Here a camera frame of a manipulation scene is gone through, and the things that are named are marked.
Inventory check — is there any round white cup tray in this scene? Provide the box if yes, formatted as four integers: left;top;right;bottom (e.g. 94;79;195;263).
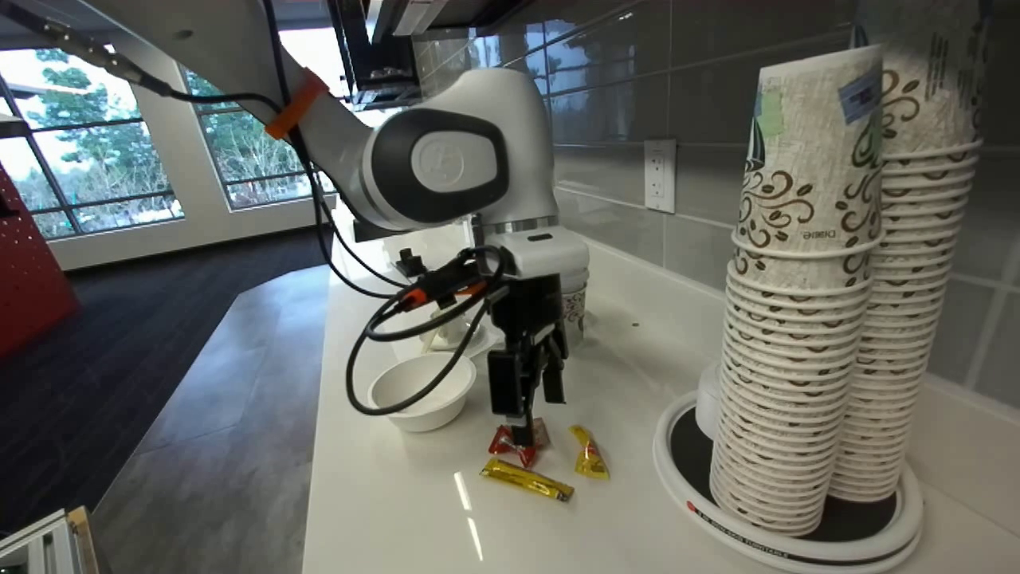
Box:
649;390;926;574

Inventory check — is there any patterned paper cup stack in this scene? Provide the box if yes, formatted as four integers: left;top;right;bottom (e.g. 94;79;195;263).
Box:
825;0;987;508
706;40;887;543

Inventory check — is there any short yellow sachet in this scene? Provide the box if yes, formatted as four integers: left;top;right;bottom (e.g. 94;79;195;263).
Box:
567;420;611;480

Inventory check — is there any red panel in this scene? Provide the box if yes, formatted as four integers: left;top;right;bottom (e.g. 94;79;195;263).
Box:
0;163;78;361

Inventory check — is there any white wall outlet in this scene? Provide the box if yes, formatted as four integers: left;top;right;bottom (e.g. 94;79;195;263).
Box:
642;138;683;215

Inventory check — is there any orange cable strap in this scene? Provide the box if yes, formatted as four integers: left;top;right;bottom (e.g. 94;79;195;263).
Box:
261;66;332;144

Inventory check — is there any red sachet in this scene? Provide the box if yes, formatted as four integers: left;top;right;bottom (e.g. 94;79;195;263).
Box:
484;419;553;470

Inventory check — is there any large window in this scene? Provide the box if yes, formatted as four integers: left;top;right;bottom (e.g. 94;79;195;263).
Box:
0;24;353;242

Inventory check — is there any long yellow sachet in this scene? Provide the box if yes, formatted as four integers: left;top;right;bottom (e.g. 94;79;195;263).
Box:
479;457;577;508

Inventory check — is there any white bowl plate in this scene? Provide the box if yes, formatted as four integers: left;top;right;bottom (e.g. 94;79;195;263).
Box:
365;352;481;437

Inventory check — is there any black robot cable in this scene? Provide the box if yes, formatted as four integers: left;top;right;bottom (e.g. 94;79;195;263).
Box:
0;4;516;419

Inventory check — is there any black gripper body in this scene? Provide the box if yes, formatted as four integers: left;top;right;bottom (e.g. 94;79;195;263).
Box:
486;268;567;361

